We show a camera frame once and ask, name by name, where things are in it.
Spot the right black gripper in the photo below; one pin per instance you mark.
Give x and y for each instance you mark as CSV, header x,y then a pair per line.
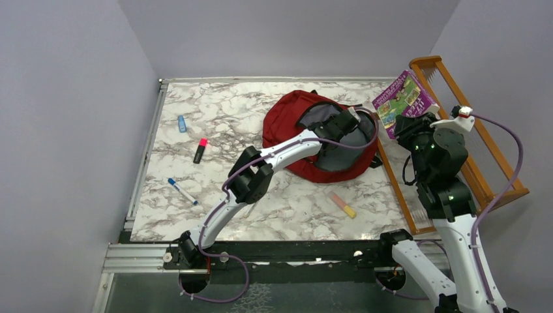
x,y
408,126

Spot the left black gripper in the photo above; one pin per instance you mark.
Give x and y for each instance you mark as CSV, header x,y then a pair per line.
x,y
330,118

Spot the red backpack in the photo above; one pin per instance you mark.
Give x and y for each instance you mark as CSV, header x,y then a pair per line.
x,y
299,109

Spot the purple green paperback book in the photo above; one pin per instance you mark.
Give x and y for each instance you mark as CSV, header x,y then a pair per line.
x,y
405,96

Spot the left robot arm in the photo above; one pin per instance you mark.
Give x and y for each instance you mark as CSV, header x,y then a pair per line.
x,y
249,179

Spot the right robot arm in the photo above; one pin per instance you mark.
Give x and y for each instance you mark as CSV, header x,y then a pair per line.
x,y
451,208

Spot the pink black highlighter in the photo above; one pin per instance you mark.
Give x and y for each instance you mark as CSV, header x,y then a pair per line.
x,y
200,150

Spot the light blue highlighter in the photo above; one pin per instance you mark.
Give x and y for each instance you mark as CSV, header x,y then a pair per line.
x,y
181,124

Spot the blue capped pen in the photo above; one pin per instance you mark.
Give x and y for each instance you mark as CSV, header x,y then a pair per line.
x,y
181,190

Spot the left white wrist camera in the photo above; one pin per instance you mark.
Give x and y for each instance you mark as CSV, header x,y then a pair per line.
x,y
354,114

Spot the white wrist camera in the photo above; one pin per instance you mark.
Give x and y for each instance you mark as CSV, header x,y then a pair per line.
x,y
463,121
354,114

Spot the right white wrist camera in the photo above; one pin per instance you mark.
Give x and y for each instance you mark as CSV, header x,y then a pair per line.
x,y
463,121

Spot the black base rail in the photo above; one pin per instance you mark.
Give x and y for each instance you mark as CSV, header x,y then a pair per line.
x,y
267,261

